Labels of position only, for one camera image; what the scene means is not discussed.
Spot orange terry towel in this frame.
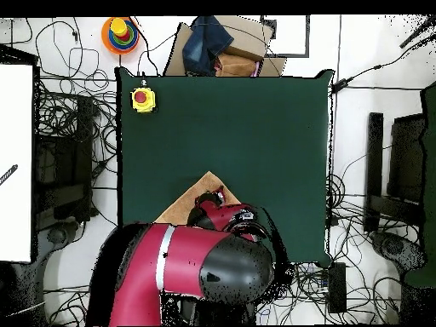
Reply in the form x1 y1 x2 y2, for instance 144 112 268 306
153 170 242 227

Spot dark green table cloth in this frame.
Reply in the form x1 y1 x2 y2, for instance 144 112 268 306
404 80 436 288
114 66 336 268

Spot yellow emergency stop button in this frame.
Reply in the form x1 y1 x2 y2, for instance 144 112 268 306
129 86 158 114

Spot folded orange towel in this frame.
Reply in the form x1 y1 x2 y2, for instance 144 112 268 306
215 52 260 78

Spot black stand base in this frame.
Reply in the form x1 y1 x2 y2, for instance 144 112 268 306
33 95 95 232
362 111 427 236

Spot black power strip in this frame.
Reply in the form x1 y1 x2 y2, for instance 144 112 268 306
327 261 347 313

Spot blue jeans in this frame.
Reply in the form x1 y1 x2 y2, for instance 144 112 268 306
181 14 235 77

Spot brown cardboard box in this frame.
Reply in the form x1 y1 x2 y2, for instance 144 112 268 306
163 14 288 77

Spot black striped rod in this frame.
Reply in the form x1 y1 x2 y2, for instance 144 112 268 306
0 163 19 186

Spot black tripod leg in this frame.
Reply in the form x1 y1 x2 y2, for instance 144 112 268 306
399 14 436 49

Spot black power adapter cable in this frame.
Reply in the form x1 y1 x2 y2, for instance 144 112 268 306
330 32 436 95

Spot black pedestal foot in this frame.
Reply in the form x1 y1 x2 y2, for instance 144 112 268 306
35 221 81 270
370 230 427 277

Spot colourful ring stacking toy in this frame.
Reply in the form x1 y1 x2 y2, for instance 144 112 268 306
100 16 141 55

